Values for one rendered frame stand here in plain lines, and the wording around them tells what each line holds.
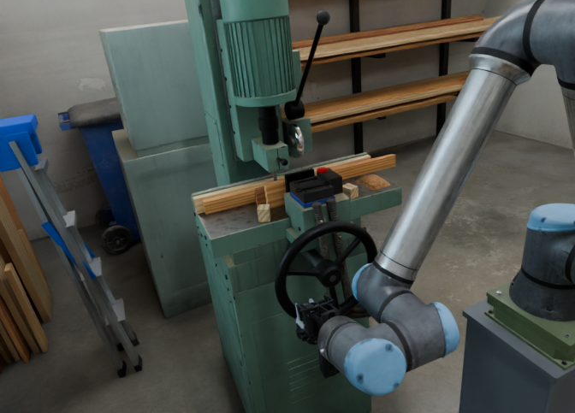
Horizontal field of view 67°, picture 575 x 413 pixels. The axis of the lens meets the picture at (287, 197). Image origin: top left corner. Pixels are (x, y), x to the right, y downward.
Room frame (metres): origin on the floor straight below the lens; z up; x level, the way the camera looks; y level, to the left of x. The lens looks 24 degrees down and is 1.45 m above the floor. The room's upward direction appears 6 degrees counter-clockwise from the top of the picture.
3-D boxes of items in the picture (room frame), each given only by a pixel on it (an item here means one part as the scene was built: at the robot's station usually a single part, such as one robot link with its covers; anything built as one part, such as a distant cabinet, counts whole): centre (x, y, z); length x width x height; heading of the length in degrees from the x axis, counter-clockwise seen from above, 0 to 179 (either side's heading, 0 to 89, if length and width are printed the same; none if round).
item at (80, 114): (2.87, 1.07, 0.48); 0.64 x 0.54 x 0.97; 115
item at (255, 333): (1.36, 0.07, 0.36); 0.58 x 0.45 x 0.71; 19
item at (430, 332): (0.61, -0.21, 0.88); 0.12 x 0.12 x 0.09; 20
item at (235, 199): (1.28, -0.06, 0.92); 0.66 x 0.02 x 0.04; 109
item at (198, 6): (1.52, 0.13, 1.16); 0.22 x 0.22 x 0.72; 19
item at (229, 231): (1.16, -0.05, 0.87); 0.61 x 0.30 x 0.06; 109
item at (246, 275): (1.37, 0.07, 0.76); 0.57 x 0.45 x 0.09; 19
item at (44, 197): (1.58, 0.90, 0.58); 0.27 x 0.25 x 1.16; 111
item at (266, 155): (1.27, 0.04, 1.03); 0.14 x 0.07 x 0.09; 19
